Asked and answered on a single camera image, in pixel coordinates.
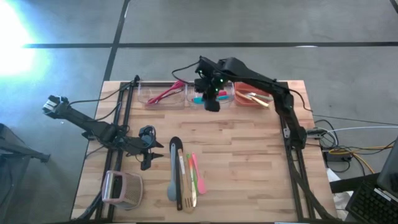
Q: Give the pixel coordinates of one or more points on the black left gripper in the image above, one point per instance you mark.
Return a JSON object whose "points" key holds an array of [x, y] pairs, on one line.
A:
{"points": [[140, 147]]}

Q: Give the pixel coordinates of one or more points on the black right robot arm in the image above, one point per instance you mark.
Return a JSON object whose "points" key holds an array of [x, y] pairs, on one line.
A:
{"points": [[264, 82]]}

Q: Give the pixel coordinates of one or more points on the teal silicone spatula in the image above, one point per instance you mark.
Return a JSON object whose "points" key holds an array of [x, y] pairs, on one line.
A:
{"points": [[197, 100]]}

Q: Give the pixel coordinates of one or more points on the orange plastic bin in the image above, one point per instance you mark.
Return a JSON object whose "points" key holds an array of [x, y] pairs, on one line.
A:
{"points": [[241, 102]]}

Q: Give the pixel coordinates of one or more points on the black aluminium table frame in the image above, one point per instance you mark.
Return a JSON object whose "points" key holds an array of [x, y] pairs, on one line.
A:
{"points": [[126, 85]]}

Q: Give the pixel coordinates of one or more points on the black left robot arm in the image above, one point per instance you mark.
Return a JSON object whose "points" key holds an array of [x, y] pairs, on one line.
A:
{"points": [[90, 126]]}

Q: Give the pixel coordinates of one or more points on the pink silicone spatula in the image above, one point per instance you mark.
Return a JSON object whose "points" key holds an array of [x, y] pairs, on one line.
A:
{"points": [[201, 186]]}

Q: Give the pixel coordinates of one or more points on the pink mesh utensil holder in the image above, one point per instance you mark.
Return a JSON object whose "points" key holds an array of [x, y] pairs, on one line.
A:
{"points": [[130, 193]]}

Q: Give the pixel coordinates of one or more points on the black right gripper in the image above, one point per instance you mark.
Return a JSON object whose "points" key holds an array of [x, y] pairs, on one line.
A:
{"points": [[210, 93]]}

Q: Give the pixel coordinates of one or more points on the wooden slotted spatula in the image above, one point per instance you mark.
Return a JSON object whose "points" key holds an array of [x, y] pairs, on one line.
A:
{"points": [[188, 207]]}

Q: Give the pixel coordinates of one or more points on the clear plastic bin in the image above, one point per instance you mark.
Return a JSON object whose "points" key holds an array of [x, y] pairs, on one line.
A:
{"points": [[149, 88], [230, 104]]}

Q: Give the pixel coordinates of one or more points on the black power strip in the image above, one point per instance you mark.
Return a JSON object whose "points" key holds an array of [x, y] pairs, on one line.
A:
{"points": [[335, 157]]}

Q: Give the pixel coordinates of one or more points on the white crumpled paper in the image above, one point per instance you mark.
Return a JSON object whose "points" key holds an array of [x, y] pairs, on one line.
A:
{"points": [[332, 175]]}

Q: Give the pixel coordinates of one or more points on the dark metal stand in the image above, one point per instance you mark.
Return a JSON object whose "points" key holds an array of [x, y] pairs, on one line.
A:
{"points": [[18, 152]]}

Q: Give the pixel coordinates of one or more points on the red silicone spatula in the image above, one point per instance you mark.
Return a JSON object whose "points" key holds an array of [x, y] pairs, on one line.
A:
{"points": [[223, 92]]}

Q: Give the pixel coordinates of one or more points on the black laptop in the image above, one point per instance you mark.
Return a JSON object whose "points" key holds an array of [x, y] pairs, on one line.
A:
{"points": [[373, 205]]}

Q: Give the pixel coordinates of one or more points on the black nylon spoon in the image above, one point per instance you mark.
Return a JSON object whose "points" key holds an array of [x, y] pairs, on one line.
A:
{"points": [[175, 142]]}

